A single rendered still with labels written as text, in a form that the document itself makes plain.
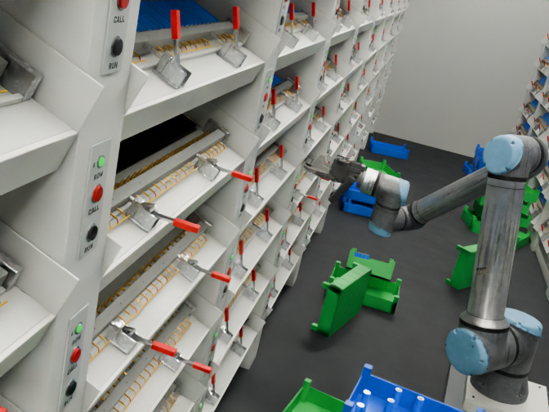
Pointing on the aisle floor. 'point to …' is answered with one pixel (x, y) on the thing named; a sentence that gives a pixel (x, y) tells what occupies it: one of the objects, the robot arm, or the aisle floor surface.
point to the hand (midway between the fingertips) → (307, 167)
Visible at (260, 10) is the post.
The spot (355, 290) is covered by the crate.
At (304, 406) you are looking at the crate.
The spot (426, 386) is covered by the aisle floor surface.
